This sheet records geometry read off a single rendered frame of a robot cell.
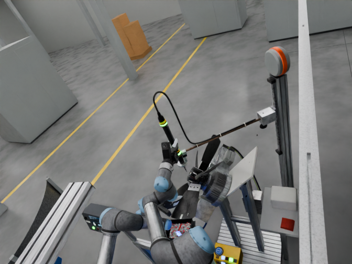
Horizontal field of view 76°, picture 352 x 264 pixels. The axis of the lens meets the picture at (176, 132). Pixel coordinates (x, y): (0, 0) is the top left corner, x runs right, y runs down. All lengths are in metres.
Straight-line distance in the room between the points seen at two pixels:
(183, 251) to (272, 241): 1.78
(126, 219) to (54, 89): 6.64
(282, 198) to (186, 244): 1.03
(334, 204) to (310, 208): 2.47
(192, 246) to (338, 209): 2.21
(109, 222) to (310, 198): 1.18
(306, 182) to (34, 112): 7.21
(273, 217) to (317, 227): 1.38
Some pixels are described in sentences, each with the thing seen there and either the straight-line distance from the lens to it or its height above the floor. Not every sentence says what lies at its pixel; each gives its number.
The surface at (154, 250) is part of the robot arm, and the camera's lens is 1.04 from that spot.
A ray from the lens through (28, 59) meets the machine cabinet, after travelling 7.59.
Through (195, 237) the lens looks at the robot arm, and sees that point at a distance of 0.97.
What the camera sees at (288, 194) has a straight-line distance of 1.85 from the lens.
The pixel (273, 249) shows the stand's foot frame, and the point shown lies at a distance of 2.63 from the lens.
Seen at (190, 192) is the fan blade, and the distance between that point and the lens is 1.71.
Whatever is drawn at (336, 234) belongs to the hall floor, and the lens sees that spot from 2.84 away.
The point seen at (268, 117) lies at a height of 1.56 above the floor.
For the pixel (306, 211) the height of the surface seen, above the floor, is 2.05.
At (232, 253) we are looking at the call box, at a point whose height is 1.07.
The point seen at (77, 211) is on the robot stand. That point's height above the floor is 2.00.
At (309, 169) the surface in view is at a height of 2.04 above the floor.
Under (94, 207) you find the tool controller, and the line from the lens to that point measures 2.01.
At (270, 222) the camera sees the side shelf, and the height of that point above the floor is 0.86.
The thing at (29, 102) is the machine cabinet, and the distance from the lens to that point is 7.41.
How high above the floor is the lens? 2.50
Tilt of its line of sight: 35 degrees down
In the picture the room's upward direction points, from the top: 24 degrees counter-clockwise
